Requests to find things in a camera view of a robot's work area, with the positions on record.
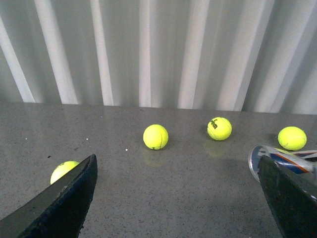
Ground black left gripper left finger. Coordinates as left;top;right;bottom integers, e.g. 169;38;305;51
0;154;98;238

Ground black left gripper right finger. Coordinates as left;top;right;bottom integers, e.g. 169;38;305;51
258;156;317;238

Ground clear Wilson tennis ball can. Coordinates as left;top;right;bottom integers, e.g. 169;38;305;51
248;145;317;181

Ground far left yellow tennis ball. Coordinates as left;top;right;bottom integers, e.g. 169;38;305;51
50;161;79;184

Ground right yellow tennis ball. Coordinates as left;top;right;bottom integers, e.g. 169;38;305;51
277;126;307;151

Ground middle yellow Wilson tennis ball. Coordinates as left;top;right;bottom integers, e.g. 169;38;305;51
207;117;232;141

